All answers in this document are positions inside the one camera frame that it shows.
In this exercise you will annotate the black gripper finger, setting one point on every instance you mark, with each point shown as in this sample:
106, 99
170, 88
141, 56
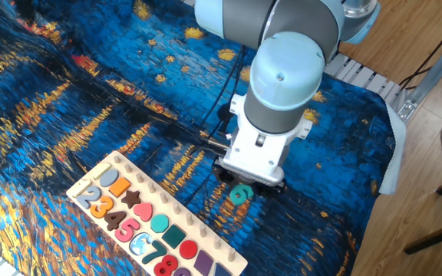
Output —
269, 189
224, 176

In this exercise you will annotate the teal number six piece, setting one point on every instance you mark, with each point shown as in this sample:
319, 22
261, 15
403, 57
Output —
241, 194

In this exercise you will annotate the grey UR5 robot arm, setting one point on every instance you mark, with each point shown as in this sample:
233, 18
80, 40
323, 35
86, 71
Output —
282, 73

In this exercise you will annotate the wooden number shape puzzle board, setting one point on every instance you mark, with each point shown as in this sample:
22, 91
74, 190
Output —
150, 199

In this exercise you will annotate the teal hexagon shape piece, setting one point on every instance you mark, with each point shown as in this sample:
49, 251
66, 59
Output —
159, 223

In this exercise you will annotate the red circle shape piece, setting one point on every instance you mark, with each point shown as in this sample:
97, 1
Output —
188, 249

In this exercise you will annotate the pink heart shape piece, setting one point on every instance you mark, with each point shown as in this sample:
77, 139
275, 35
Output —
143, 211

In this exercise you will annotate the purple trapezoid shape piece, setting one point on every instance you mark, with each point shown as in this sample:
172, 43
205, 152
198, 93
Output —
203, 263

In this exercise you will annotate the navy triangle shape piece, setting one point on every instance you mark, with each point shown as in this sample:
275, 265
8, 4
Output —
221, 271

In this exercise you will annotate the brown star shape piece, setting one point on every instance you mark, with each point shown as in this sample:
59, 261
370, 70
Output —
131, 199

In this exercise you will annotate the orange rectangle shape piece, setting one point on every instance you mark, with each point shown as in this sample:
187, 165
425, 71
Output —
119, 187

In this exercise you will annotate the grey-blue oval shape piece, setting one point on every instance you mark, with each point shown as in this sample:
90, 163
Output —
109, 178

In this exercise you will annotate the cream semicircle shape piece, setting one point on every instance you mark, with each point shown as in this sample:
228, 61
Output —
101, 171

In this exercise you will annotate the wooden peg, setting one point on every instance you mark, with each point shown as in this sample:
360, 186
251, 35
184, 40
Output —
189, 219
139, 178
163, 198
128, 168
151, 187
176, 208
117, 159
231, 255
203, 230
217, 242

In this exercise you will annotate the dark green square piece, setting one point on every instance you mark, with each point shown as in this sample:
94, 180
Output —
173, 236

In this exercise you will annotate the dark green number seven piece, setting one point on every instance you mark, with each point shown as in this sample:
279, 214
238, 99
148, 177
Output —
159, 249

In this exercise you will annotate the purple number nine piece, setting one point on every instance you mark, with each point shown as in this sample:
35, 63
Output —
182, 273

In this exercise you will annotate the red number eight piece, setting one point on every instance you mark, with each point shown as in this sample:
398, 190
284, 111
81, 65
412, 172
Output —
165, 266

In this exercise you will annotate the brown number four piece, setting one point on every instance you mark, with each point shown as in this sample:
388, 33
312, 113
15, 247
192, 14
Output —
118, 219

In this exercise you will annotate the pink number five piece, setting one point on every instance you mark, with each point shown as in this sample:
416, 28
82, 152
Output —
123, 234

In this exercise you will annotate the orange number three piece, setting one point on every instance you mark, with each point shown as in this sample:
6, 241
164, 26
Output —
107, 203

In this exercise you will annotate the white under cloth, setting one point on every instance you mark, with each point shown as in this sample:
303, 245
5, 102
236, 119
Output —
395, 161

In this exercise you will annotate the grey-blue number two piece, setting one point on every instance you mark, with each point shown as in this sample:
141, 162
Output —
92, 192

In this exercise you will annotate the cream number one piece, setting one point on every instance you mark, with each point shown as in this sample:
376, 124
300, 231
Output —
82, 188

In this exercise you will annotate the starry night print tablecloth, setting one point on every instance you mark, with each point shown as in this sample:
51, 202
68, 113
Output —
90, 76

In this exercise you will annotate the aluminium frame bar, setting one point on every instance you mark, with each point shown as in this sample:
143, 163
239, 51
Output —
432, 76

